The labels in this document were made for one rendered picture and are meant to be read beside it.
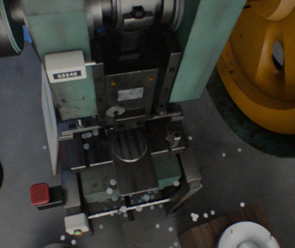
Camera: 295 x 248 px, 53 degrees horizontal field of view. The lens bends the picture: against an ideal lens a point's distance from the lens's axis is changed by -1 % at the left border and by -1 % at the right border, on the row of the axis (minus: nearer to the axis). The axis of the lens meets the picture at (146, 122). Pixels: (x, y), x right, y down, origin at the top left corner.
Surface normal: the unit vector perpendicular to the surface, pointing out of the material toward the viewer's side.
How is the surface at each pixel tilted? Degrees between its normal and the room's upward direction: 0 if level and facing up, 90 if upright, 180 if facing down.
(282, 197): 0
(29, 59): 0
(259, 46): 90
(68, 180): 0
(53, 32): 90
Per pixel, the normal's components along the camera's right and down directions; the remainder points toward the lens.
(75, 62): 0.09, -0.44
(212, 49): 0.23, 0.88
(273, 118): -0.97, 0.17
